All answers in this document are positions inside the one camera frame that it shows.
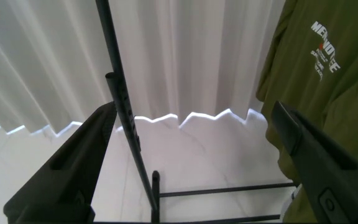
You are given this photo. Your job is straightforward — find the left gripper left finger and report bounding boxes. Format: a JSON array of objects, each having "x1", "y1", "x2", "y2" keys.
[{"x1": 3, "y1": 101, "x2": 118, "y2": 223}]

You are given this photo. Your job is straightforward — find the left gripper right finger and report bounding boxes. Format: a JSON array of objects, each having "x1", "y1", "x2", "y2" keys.
[{"x1": 270, "y1": 100, "x2": 358, "y2": 223}]

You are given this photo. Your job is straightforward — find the green printed shirt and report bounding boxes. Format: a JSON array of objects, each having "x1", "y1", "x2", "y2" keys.
[{"x1": 255, "y1": 0, "x2": 358, "y2": 223}]

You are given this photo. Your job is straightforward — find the black clothes rack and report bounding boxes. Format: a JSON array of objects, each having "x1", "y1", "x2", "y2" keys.
[{"x1": 94, "y1": 0, "x2": 297, "y2": 223}]

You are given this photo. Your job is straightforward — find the white curtain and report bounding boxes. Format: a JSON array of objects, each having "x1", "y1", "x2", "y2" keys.
[{"x1": 0, "y1": 0, "x2": 287, "y2": 138}]

